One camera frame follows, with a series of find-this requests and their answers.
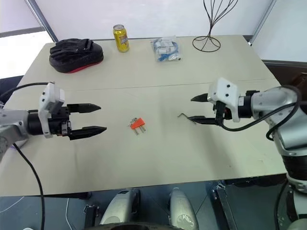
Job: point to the black and red padded mitt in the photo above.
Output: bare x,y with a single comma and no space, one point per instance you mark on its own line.
76,54

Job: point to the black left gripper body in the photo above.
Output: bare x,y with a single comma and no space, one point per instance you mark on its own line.
60,124

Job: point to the grey rounded robot leg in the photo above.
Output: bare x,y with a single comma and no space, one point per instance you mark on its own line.
121,206
182,208

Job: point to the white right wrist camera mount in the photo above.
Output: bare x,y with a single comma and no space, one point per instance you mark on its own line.
225,92

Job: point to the metal table leg frame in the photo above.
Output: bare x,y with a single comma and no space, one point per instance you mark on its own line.
224,206

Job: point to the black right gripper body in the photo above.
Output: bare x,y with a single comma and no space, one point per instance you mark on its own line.
221,112

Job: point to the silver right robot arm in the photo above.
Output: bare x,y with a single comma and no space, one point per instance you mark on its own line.
266,101

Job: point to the brown object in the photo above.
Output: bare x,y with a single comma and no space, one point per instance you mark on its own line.
299,80

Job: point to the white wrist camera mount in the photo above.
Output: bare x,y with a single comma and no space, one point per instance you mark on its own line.
225,92
51,94

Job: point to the yellow drink can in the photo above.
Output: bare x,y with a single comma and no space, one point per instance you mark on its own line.
121,39

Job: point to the small metal hex key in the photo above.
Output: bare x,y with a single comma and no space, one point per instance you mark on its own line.
183,115

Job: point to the grey metal frame pole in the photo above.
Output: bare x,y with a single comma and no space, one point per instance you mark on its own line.
44,19

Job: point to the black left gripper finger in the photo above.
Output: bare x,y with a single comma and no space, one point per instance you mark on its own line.
88,132
84,107

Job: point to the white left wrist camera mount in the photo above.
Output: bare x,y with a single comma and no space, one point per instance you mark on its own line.
51,94

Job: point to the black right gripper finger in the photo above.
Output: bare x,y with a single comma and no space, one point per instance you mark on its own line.
200,98
204,120

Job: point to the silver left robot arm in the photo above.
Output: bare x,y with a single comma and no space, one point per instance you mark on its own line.
13,121

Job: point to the orange plug adapter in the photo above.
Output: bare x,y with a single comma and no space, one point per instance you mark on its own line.
138,123

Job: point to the black table bracket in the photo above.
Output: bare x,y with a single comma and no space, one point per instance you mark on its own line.
91,213

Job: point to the white metal frame pole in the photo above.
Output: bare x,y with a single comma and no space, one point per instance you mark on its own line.
257,21

